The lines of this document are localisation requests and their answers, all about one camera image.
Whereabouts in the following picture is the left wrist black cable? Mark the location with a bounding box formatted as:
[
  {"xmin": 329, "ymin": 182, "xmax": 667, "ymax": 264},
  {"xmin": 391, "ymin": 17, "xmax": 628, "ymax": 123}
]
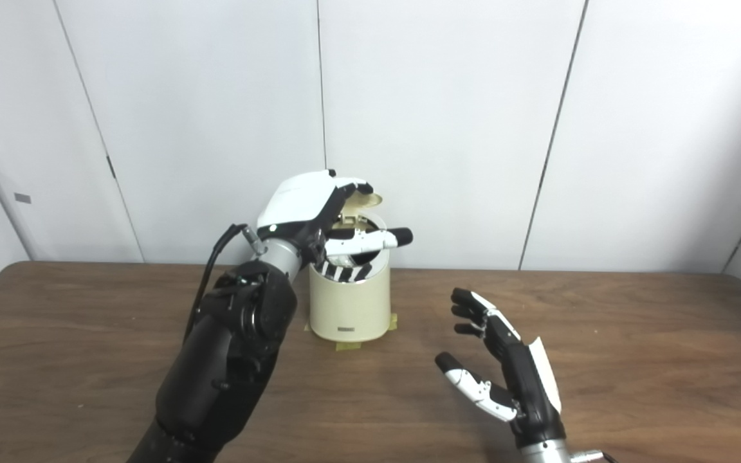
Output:
[{"xmin": 183, "ymin": 223, "xmax": 262, "ymax": 341}]

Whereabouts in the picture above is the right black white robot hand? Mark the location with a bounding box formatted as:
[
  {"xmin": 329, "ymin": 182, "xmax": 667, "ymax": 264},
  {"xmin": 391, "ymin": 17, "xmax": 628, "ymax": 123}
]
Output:
[{"xmin": 435, "ymin": 287, "xmax": 567, "ymax": 449}]

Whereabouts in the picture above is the cream round bin lid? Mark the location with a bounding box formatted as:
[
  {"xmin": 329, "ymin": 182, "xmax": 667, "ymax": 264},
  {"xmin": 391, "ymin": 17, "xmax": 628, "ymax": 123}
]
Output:
[{"xmin": 338, "ymin": 191, "xmax": 384, "ymax": 226}]

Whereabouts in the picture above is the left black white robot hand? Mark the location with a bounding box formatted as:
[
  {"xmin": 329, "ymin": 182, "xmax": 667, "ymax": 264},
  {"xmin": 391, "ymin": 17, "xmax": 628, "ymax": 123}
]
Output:
[{"xmin": 256, "ymin": 169, "xmax": 414, "ymax": 271}]

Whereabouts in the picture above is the cream-colored trash bin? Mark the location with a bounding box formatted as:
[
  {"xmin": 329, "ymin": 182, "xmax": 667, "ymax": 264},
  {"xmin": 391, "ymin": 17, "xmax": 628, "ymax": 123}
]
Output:
[{"xmin": 308, "ymin": 212, "xmax": 390, "ymax": 342}]

